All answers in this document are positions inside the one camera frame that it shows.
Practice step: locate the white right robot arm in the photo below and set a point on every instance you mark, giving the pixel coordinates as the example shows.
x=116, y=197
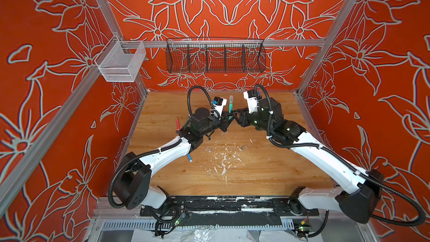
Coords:
x=354, y=196

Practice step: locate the aluminium frame rails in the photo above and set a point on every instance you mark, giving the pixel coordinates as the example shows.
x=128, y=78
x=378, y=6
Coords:
x=13, y=184

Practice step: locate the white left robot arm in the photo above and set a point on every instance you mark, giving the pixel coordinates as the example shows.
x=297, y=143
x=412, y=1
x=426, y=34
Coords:
x=130, y=186

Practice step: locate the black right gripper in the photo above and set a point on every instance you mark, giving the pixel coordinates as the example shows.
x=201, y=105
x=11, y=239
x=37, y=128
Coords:
x=242, y=111

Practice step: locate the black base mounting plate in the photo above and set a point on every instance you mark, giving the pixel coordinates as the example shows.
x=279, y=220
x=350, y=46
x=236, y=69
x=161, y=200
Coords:
x=277, y=205

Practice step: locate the clear plastic bin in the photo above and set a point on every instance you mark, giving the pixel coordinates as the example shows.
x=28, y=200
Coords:
x=121, y=61

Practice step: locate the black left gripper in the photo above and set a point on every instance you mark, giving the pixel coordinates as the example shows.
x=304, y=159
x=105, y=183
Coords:
x=223, y=120

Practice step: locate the green pen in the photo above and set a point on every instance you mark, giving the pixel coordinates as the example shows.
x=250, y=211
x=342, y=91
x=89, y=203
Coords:
x=230, y=106

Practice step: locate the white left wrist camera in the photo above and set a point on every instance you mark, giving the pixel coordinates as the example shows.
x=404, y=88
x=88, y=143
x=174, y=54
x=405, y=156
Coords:
x=218, y=104

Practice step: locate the red pen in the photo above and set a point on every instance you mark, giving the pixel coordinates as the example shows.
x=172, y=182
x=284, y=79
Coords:
x=178, y=124

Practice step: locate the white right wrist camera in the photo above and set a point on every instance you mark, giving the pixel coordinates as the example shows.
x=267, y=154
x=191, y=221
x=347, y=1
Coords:
x=252, y=98

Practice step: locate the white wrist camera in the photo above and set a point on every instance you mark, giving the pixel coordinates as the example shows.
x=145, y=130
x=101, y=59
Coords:
x=252, y=98
x=218, y=104

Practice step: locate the black wire basket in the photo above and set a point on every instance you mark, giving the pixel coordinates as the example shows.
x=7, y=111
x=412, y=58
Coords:
x=216, y=55

